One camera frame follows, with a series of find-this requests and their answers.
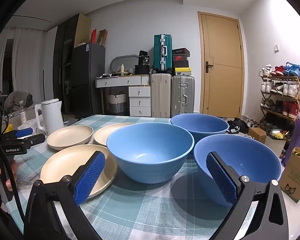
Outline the oval grey mirror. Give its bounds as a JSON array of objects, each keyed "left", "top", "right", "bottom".
[{"left": 110, "top": 54, "right": 140, "bottom": 73}]

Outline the wooden door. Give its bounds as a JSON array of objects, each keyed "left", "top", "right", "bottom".
[{"left": 197, "top": 11, "right": 245, "bottom": 118}]

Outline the blue bowl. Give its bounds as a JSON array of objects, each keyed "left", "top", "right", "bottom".
[
  {"left": 193, "top": 134, "right": 282, "bottom": 207},
  {"left": 106, "top": 122, "right": 195, "bottom": 183},
  {"left": 170, "top": 114, "right": 230, "bottom": 146}
]

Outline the plain brown cardboard box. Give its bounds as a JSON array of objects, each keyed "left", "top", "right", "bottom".
[{"left": 247, "top": 127, "right": 267, "bottom": 144}]

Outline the dark tall cabinet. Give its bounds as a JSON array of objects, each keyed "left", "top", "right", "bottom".
[{"left": 52, "top": 14, "right": 92, "bottom": 117}]

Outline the shoe rack with shoes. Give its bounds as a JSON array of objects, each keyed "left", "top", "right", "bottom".
[{"left": 259, "top": 62, "right": 300, "bottom": 120}]

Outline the printed cardboard box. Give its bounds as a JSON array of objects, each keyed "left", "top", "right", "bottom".
[{"left": 280, "top": 147, "right": 300, "bottom": 203}]

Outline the yellow shoe box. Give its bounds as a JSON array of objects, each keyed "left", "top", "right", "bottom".
[{"left": 173, "top": 67, "right": 192, "bottom": 76}]

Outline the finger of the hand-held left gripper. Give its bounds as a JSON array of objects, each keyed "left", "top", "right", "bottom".
[
  {"left": 4, "top": 127, "right": 34, "bottom": 141},
  {"left": 22, "top": 133, "right": 46, "bottom": 147}
]

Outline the brown flat carton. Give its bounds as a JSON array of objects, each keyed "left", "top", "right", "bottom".
[{"left": 97, "top": 29, "right": 108, "bottom": 46}]

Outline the white electric kettle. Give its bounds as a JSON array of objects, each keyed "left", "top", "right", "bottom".
[{"left": 34, "top": 99, "right": 65, "bottom": 136}]

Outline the white curtain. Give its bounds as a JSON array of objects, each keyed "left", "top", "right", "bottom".
[{"left": 5, "top": 27, "right": 49, "bottom": 105}]

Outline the grey jacket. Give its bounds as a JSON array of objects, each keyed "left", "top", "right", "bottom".
[{"left": 4, "top": 91, "right": 33, "bottom": 114}]

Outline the white dressing table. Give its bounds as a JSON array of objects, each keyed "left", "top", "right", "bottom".
[{"left": 95, "top": 75, "right": 152, "bottom": 117}]

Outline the black round box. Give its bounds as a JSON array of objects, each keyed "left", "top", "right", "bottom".
[{"left": 134, "top": 64, "right": 150, "bottom": 75}]

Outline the wooden shoe rack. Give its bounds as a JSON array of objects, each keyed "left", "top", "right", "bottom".
[{"left": 259, "top": 75, "right": 300, "bottom": 135}]

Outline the beige suitcase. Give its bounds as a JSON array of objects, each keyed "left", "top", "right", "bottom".
[{"left": 150, "top": 73, "right": 171, "bottom": 118}]

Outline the pile of dark shoes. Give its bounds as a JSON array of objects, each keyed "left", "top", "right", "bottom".
[{"left": 226, "top": 117, "right": 259, "bottom": 135}]

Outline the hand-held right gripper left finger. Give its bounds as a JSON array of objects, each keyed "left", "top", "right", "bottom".
[{"left": 24, "top": 151, "right": 107, "bottom": 240}]

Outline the black cable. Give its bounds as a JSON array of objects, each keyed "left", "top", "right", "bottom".
[{"left": 0, "top": 132, "right": 25, "bottom": 224}]

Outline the black refrigerator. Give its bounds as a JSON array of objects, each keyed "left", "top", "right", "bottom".
[{"left": 71, "top": 43, "right": 106, "bottom": 119}]

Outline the black paper bag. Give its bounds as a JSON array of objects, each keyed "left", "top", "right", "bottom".
[{"left": 138, "top": 50, "right": 150, "bottom": 66}]

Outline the teal checked tablecloth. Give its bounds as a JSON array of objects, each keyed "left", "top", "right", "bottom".
[{"left": 5, "top": 115, "right": 273, "bottom": 240}]

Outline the clear water bottle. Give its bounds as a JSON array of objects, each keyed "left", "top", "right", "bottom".
[{"left": 19, "top": 101, "right": 27, "bottom": 125}]

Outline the cream plate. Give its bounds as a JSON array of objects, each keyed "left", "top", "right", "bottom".
[
  {"left": 94, "top": 122, "right": 137, "bottom": 147},
  {"left": 40, "top": 144, "right": 118, "bottom": 200},
  {"left": 46, "top": 125, "right": 94, "bottom": 151}
]

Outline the teal suitcase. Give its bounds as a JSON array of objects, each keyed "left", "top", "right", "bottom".
[{"left": 153, "top": 34, "right": 173, "bottom": 74}]

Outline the white trash bin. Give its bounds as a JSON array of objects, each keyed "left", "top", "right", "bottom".
[{"left": 265, "top": 129, "right": 288, "bottom": 157}]

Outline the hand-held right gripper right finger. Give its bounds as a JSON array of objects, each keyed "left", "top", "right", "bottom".
[{"left": 205, "top": 151, "right": 289, "bottom": 240}]

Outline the woven laundry basket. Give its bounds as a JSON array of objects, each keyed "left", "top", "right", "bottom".
[{"left": 107, "top": 92, "right": 127, "bottom": 113}]

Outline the silver suitcase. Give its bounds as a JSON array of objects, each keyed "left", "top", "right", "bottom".
[{"left": 170, "top": 75, "right": 195, "bottom": 118}]

